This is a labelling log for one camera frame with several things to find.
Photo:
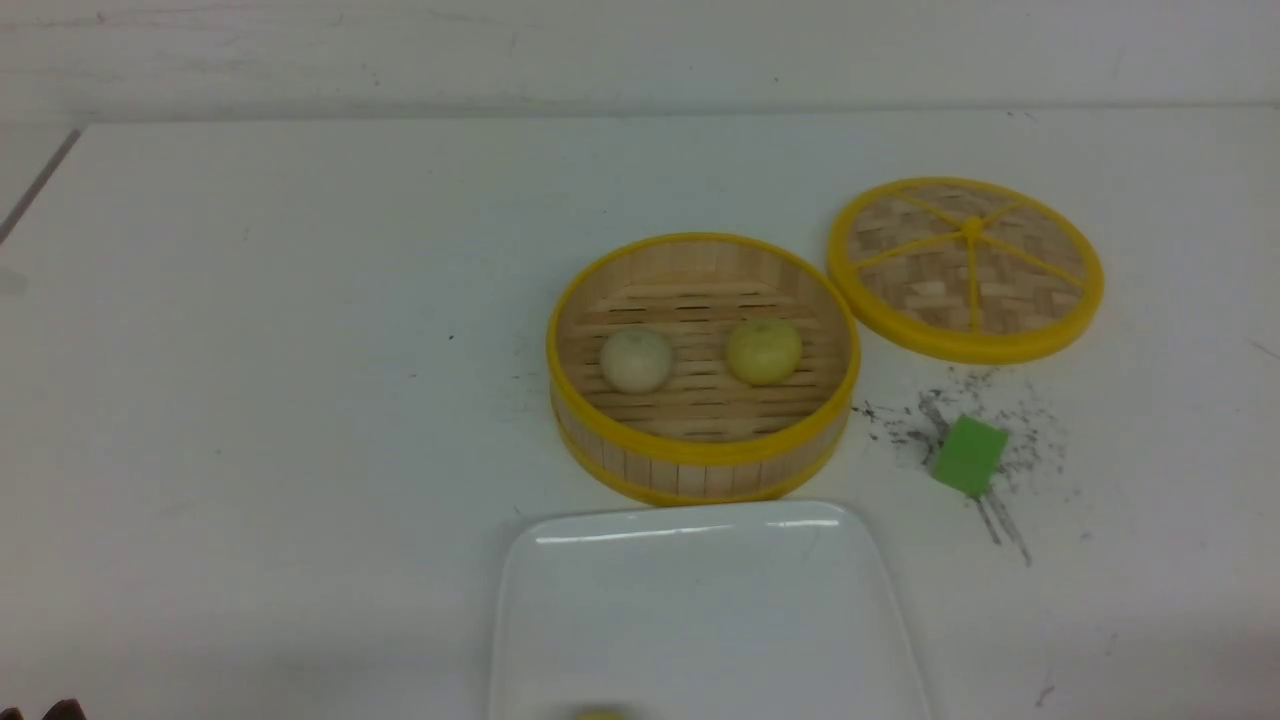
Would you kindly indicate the white steamed bun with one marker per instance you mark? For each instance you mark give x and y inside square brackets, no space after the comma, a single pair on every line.
[636,361]

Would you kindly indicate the yellow steamed bun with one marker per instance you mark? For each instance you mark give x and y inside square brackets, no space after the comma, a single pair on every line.
[762,352]

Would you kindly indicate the white rectangular plate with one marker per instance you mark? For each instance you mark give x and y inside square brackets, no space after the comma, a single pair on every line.
[769,610]

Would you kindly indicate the yellow-rimmed bamboo steamer basket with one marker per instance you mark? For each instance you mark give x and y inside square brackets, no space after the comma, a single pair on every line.
[704,436]

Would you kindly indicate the green cube block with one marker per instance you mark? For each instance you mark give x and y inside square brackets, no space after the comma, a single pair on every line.
[969,456]

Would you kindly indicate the yellow-rimmed woven steamer lid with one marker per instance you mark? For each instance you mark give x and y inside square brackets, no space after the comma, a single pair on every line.
[965,271]

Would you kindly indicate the small yellow bun at edge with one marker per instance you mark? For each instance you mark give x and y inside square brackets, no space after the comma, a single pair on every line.
[600,714]

